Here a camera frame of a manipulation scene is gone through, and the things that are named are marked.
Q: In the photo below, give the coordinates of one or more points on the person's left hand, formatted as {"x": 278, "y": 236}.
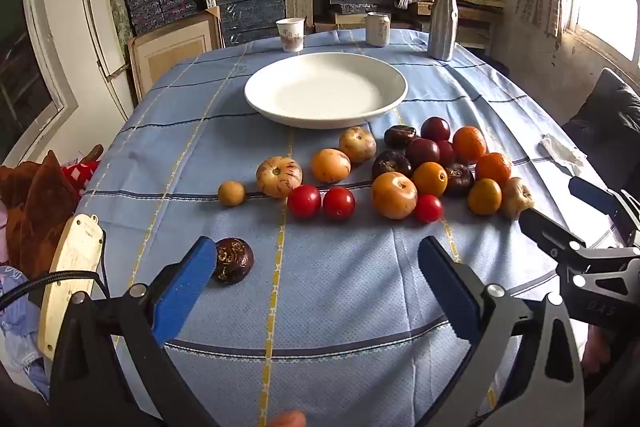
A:
{"x": 287, "y": 419}

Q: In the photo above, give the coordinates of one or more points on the pale blue cloth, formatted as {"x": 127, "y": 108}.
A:
{"x": 15, "y": 332}

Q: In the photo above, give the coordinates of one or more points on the upright woven tan box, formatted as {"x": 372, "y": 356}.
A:
{"x": 298, "y": 2}

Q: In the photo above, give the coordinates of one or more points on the white power strip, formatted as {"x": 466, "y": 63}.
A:
{"x": 67, "y": 277}

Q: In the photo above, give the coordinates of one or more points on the spotted tan pear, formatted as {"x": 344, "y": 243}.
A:
{"x": 357, "y": 144}

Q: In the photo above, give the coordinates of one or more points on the white drink can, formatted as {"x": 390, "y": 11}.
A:
{"x": 377, "y": 29}

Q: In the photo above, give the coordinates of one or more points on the red and white cloth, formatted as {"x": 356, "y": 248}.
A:
{"x": 75, "y": 172}

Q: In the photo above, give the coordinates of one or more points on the crumpled white tissue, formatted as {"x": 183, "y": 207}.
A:
{"x": 560, "y": 149}

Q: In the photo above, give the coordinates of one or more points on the red tomato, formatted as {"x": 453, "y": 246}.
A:
{"x": 339, "y": 203}
{"x": 428, "y": 208}
{"x": 304, "y": 201}

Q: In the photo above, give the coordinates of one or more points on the blue checked tablecloth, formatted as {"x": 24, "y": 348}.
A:
{"x": 350, "y": 267}

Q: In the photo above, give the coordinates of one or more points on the white paper cup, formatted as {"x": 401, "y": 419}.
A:
{"x": 291, "y": 34}

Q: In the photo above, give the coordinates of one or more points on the orange tangerine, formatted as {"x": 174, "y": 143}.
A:
{"x": 469, "y": 144}
{"x": 493, "y": 168}

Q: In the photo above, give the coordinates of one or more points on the grey framed window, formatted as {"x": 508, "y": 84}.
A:
{"x": 25, "y": 72}

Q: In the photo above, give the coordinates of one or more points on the plain tan pear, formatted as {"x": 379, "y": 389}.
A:
{"x": 516, "y": 197}

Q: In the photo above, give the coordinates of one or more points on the large orange persimmon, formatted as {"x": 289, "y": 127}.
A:
{"x": 394, "y": 195}

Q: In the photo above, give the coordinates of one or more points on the dark brown water chestnut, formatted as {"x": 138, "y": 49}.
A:
{"x": 235, "y": 263}
{"x": 459, "y": 179}
{"x": 400, "y": 135}
{"x": 391, "y": 164}

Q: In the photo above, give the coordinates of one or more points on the brown plush toy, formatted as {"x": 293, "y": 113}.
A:
{"x": 40, "y": 207}

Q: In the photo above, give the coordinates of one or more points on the white ceramic plate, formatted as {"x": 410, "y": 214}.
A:
{"x": 325, "y": 92}

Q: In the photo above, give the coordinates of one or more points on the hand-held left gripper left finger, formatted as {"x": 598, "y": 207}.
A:
{"x": 185, "y": 292}

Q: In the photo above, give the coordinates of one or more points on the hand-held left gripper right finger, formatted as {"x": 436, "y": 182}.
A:
{"x": 445, "y": 292}

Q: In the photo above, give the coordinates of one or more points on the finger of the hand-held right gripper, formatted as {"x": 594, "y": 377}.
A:
{"x": 545, "y": 229}
{"x": 592, "y": 197}

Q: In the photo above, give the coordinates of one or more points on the stack of grey-blue boxes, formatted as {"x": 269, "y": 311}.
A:
{"x": 247, "y": 12}

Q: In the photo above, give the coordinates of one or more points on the dark red plum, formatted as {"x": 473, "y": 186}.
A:
{"x": 422, "y": 152}
{"x": 447, "y": 152}
{"x": 435, "y": 128}

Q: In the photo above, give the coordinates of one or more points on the black padded jacket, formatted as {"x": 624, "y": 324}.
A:
{"x": 607, "y": 122}

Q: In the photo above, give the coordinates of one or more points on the white leaning boards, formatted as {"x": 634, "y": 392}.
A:
{"x": 97, "y": 22}

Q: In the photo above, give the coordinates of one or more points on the person's right hand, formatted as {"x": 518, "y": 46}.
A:
{"x": 597, "y": 352}

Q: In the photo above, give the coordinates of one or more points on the yellow-orange round fruit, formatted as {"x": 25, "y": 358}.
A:
{"x": 331, "y": 165}
{"x": 484, "y": 196}
{"x": 430, "y": 178}

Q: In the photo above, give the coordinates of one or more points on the striped cream melon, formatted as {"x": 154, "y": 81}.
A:
{"x": 279, "y": 177}

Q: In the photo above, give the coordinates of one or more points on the small tan longan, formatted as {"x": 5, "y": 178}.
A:
{"x": 231, "y": 193}

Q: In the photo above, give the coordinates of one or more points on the beige framed panel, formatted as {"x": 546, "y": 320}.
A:
{"x": 172, "y": 49}

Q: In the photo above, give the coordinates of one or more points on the silver metal bottle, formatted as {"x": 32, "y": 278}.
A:
{"x": 442, "y": 22}

